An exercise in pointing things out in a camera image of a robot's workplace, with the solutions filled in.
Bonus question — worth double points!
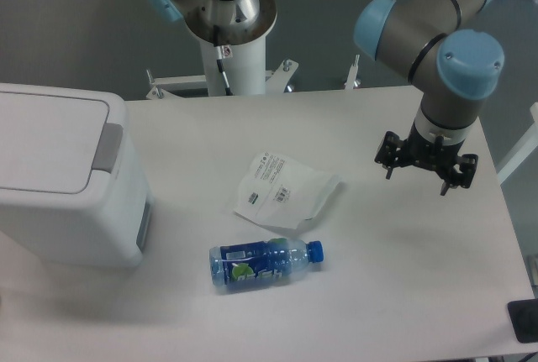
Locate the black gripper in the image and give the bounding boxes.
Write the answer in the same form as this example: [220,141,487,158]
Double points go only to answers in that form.
[374,123,478,196]

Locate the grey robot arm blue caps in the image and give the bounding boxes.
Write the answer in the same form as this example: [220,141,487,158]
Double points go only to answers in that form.
[353,0,504,194]

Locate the white trash can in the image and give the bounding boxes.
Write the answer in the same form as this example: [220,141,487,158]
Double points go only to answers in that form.
[1,83,154,267]

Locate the white trash can lid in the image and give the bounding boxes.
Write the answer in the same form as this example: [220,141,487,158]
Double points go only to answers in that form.
[1,90,127,194]

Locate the white plastic package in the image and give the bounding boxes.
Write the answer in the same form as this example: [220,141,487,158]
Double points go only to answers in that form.
[234,151,341,229]

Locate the black device at edge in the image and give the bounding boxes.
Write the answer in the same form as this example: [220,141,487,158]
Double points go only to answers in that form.
[507,299,537,344]

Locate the blue plastic bottle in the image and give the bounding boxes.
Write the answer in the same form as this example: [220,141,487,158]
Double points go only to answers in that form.
[208,238,324,292]

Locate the white frame bar right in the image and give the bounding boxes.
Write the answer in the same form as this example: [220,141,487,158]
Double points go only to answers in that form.
[497,102,537,185]

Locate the white metal frame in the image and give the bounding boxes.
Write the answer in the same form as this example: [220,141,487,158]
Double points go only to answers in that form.
[145,55,362,101]

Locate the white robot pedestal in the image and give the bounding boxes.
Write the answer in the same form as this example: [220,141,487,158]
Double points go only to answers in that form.
[198,37,266,97]

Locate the black cable on pedestal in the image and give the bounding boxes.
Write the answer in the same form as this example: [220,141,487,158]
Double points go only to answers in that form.
[212,25,234,97]

